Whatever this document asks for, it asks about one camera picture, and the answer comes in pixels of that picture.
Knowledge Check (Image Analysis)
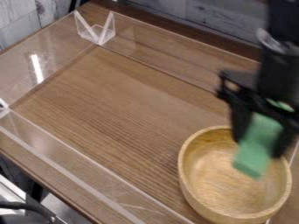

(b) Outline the black metal table frame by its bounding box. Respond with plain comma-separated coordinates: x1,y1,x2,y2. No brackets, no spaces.
0,156,56,224

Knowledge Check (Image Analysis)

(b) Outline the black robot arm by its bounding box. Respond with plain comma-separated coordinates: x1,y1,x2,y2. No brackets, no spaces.
216,0,299,158

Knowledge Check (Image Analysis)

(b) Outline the clear acrylic corner bracket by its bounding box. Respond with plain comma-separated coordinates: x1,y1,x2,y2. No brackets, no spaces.
73,11,116,46

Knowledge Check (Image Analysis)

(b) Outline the brown wooden bowl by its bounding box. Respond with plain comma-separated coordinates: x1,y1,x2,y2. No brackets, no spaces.
177,126,292,224

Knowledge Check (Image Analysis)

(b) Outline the green rectangular block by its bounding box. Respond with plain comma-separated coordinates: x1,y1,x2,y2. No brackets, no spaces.
232,110,280,179

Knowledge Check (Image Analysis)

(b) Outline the clear acrylic tray wall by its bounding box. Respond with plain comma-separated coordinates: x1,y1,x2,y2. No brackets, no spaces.
0,5,257,224

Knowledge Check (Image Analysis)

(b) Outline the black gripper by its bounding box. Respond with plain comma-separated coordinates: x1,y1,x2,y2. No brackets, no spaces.
217,47,299,158

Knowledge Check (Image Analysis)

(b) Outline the black cable bottom left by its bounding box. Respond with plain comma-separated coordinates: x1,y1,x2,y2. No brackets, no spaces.
0,199,57,224

